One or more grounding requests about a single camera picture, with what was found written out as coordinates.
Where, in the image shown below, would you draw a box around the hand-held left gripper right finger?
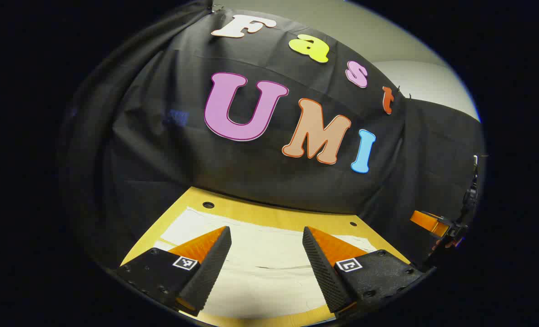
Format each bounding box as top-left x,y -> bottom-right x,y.
302,226 -> 424,318

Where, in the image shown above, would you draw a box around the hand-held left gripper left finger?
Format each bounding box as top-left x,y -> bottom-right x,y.
117,226 -> 232,317

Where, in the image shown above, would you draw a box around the white jeans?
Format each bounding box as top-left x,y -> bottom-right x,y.
154,207 -> 379,318

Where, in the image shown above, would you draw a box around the black backdrop cloth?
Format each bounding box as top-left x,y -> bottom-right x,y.
58,0 -> 486,273

